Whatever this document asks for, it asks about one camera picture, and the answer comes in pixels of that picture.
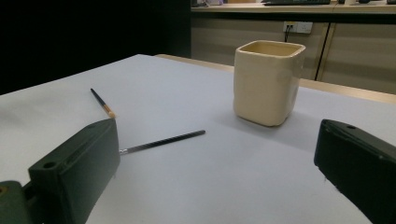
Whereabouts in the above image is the cream square ceramic cup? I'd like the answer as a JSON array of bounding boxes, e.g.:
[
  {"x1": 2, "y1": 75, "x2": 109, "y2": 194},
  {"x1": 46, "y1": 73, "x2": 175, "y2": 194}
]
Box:
[{"x1": 233, "y1": 39, "x2": 306, "y2": 128}]

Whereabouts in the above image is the black flat brush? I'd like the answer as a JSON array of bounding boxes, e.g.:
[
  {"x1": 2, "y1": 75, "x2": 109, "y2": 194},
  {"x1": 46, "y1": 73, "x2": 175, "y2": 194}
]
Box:
[{"x1": 119, "y1": 130, "x2": 206, "y2": 156}]

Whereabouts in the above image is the thin brush with orange ferrule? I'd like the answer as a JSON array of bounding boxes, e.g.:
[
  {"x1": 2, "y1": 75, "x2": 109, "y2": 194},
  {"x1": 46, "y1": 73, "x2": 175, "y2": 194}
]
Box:
[{"x1": 90, "y1": 88, "x2": 117, "y2": 119}]

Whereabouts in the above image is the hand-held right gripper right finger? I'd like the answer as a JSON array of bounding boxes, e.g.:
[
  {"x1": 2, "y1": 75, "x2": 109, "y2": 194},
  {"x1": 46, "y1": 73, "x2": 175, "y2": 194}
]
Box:
[{"x1": 313, "y1": 119, "x2": 396, "y2": 224}]

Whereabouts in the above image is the black power cable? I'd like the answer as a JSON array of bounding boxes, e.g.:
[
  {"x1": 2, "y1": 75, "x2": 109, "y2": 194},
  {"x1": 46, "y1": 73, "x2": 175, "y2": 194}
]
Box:
[{"x1": 284, "y1": 24, "x2": 294, "y2": 43}]

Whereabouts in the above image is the white wall socket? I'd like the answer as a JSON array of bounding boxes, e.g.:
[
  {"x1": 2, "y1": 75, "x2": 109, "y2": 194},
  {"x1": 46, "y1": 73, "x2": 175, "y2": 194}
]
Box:
[{"x1": 282, "y1": 21, "x2": 314, "y2": 35}]

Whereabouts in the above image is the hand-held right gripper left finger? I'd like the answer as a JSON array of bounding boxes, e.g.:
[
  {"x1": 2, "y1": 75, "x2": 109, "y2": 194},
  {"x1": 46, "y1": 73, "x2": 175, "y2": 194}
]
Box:
[{"x1": 28, "y1": 118, "x2": 121, "y2": 224}]

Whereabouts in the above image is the beige background desk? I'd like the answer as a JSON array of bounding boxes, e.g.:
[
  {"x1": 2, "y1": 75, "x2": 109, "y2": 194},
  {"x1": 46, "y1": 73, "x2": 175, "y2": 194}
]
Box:
[{"x1": 190, "y1": 1, "x2": 396, "y2": 15}]

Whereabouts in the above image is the black keyboard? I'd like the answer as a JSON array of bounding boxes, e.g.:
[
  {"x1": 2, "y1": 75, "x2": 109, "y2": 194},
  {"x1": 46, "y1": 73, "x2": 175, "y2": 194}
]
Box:
[{"x1": 262, "y1": 0, "x2": 332, "y2": 7}]

